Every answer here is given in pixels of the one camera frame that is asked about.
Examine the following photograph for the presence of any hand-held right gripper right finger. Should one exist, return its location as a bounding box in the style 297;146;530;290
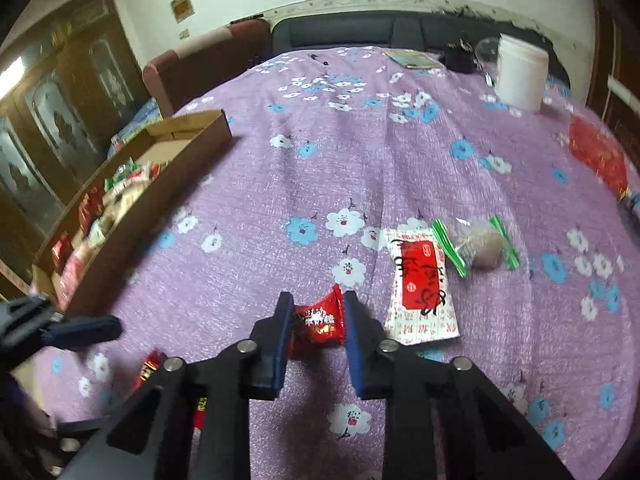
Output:
343;290;576;480

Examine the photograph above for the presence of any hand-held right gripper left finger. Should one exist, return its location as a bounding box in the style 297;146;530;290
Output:
60;291;296;480

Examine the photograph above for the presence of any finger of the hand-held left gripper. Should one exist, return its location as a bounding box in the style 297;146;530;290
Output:
0;294;124;362
55;417;113;438

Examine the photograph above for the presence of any red candy packet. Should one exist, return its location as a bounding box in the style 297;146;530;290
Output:
290;284;347;360

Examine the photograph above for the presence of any cardboard box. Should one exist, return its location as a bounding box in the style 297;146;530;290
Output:
31;109;234;319

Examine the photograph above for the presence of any red yellow snack packet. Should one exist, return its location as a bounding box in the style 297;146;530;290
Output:
132;350;209;431

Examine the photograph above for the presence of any white red snack packet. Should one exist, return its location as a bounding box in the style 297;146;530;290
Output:
382;227;461;347

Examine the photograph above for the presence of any pile of assorted snack packets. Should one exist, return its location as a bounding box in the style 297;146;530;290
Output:
50;157;169;306

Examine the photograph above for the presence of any green wrapped brown snack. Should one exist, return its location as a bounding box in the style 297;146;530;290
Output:
431;215;522;280

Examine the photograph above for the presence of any blue printed cloth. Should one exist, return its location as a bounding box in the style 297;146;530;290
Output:
107;97;167;157

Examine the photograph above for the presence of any wooden glass-door cabinet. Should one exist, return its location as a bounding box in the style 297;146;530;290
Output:
0;0;152;302

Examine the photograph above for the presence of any red armchair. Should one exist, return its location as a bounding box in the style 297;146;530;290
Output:
142;19;274;117

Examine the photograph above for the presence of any green booklet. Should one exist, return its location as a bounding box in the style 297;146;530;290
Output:
385;50;442;70

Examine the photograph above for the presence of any small black pouch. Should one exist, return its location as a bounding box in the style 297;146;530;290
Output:
440;40;482;74

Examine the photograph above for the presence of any red mesh bag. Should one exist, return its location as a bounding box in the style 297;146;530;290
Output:
567;115;632;202

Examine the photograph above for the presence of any black sofa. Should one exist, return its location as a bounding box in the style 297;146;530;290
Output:
270;7;572;87

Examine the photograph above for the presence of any white plastic jar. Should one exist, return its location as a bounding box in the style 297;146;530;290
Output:
494;33;550;114

